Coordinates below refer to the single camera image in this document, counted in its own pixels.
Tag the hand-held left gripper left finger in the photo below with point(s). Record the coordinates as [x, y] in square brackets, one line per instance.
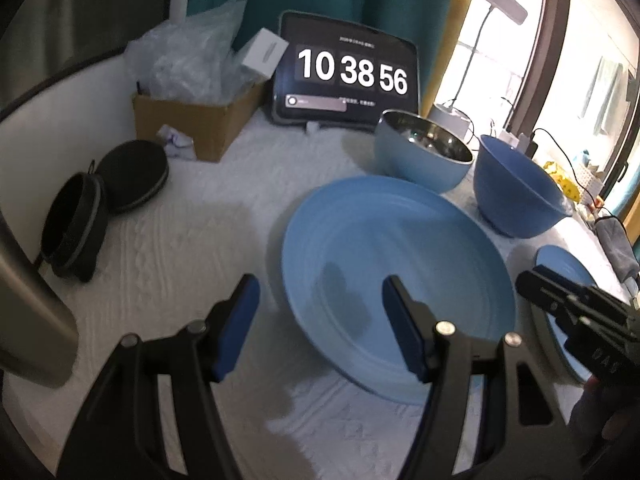
[240, 320]

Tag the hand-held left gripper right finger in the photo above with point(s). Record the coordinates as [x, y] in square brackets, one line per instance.
[405, 330]

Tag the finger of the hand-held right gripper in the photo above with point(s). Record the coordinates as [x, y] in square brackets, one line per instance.
[542, 295]
[565, 282]

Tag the small blue plate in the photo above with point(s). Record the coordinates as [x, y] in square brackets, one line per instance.
[555, 260]

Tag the large light blue plate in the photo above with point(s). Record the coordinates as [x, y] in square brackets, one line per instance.
[350, 240]

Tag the pale blue steel-lined bowl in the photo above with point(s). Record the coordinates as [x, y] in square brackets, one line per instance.
[415, 165]

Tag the grey cloth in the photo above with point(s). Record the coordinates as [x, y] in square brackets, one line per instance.
[617, 245]

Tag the yellow packet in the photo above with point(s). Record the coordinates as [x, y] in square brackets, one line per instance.
[565, 187]

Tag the white basket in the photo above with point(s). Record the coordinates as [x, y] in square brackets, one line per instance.
[592, 175]

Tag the white charger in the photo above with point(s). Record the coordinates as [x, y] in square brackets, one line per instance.
[506, 140]

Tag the black round zip case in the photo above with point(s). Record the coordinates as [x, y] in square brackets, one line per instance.
[135, 175]

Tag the crumpled paper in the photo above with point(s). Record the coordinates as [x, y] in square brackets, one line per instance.
[175, 141]

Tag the light blue hanging towel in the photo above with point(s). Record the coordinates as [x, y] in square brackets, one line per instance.
[605, 95]

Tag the cardboard box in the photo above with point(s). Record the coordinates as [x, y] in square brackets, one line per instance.
[200, 125]

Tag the grey curved object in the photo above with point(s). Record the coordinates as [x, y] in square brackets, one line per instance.
[30, 310]

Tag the yellow curtain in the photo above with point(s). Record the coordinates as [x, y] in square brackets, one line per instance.
[452, 60]

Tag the tablet showing clock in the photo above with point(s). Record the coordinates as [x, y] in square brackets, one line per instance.
[350, 70]

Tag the small white box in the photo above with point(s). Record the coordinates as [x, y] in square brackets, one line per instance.
[260, 55]

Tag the clear plastic bag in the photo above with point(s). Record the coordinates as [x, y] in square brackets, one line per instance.
[185, 55]

